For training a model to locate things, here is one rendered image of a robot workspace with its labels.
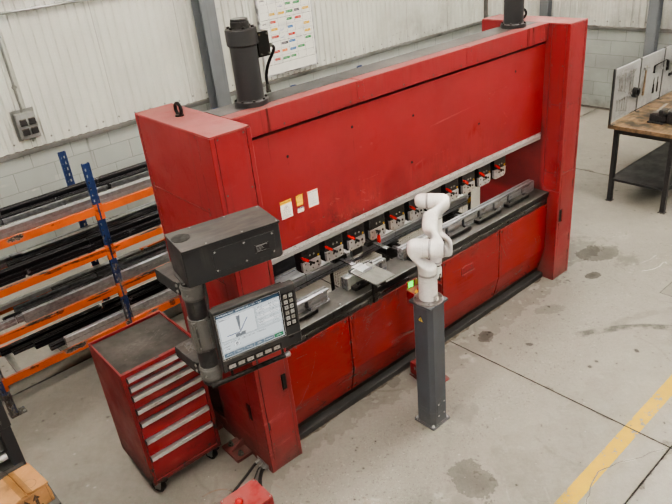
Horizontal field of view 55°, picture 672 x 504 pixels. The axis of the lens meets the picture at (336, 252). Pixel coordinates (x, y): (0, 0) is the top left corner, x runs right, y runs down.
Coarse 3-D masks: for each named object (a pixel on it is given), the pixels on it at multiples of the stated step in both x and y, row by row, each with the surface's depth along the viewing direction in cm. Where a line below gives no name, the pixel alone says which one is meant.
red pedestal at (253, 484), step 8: (240, 488) 313; (248, 488) 313; (256, 488) 312; (264, 488) 312; (232, 496) 310; (240, 496) 309; (248, 496) 309; (256, 496) 308; (264, 496) 308; (272, 496) 308
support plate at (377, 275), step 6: (366, 264) 458; (372, 264) 457; (354, 270) 452; (372, 270) 450; (378, 270) 449; (384, 270) 448; (360, 276) 444; (366, 276) 443; (372, 276) 442; (378, 276) 442; (384, 276) 441; (390, 276) 440; (372, 282) 435; (378, 282) 435
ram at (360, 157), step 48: (528, 48) 507; (384, 96) 419; (432, 96) 449; (480, 96) 484; (528, 96) 525; (288, 144) 379; (336, 144) 404; (384, 144) 432; (432, 144) 464; (480, 144) 502; (288, 192) 390; (336, 192) 416; (384, 192) 446; (288, 240) 401
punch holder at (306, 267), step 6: (312, 246) 416; (318, 246) 419; (300, 252) 411; (306, 252) 414; (312, 252) 418; (318, 252) 421; (300, 258) 414; (306, 258) 416; (312, 258) 419; (318, 258) 422; (300, 264) 417; (306, 264) 417; (312, 264) 420; (318, 264) 425; (300, 270) 420; (306, 270) 419
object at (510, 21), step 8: (504, 0) 498; (512, 0) 492; (520, 0) 492; (504, 8) 500; (512, 8) 494; (520, 8) 495; (504, 16) 502; (512, 16) 497; (520, 16) 498; (504, 24) 504; (512, 24) 500; (520, 24) 498
